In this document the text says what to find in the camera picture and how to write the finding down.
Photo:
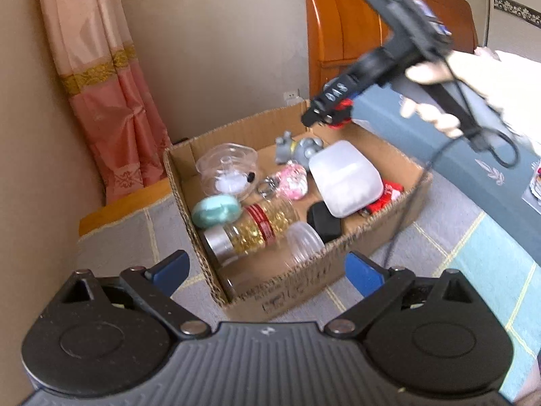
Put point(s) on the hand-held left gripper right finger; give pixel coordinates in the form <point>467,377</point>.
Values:
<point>363,275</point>

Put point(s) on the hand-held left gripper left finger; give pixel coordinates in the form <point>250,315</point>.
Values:
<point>169,268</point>

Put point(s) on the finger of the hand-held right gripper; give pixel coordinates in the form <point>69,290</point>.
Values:
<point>317,115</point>
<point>336,92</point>

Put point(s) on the small red toy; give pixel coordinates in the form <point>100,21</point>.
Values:
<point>343,124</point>

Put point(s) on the grey toy figure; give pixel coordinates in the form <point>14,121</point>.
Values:
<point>306,150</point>

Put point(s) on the white plastic box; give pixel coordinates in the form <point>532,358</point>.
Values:
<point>342,177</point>

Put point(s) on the cardboard box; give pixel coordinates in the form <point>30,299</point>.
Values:
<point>296,292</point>

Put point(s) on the capsule bottle with red label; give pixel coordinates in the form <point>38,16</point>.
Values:
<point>262,224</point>

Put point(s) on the clear plastic container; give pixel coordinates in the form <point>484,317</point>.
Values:
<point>224,165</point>

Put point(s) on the person's right hand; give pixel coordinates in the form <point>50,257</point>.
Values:
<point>431,74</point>

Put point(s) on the orange wooden headboard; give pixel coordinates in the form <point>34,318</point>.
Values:
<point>338,29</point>

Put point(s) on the black case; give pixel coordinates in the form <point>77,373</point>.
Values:
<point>323,222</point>

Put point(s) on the clear ribbed jar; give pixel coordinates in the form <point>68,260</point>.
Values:
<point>304,241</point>

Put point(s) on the teal oval soap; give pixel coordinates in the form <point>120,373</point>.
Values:
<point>215,211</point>

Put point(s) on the red snack packet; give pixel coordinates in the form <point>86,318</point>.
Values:
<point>386,192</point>

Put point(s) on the blue checked bed mat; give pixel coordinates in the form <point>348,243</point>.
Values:
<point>465,262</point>

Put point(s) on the blue floral quilt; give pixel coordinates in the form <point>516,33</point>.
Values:
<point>443,156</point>

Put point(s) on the pink and beige curtain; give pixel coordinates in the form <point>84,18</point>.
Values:
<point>110,114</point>

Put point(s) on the white wall outlet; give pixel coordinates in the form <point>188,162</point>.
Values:
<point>291,96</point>

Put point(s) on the patterned wall trim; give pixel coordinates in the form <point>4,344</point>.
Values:
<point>517,8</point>

